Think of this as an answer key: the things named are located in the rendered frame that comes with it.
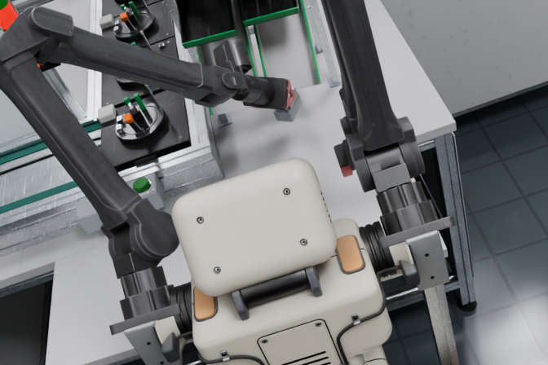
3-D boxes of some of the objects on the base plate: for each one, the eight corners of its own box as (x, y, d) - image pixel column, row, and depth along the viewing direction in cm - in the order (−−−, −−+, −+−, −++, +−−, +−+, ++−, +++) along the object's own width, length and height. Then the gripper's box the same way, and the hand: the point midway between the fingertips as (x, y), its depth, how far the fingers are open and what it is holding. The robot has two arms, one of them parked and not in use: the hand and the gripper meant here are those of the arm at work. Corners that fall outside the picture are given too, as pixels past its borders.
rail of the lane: (225, 178, 170) (210, 149, 163) (-93, 289, 176) (-121, 266, 168) (222, 164, 174) (208, 134, 167) (-88, 273, 180) (-116, 249, 172)
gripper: (228, 103, 143) (264, 110, 157) (270, 107, 138) (303, 112, 152) (232, 72, 143) (267, 81, 157) (273, 74, 138) (306, 82, 152)
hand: (283, 96), depth 154 cm, fingers closed on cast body, 4 cm apart
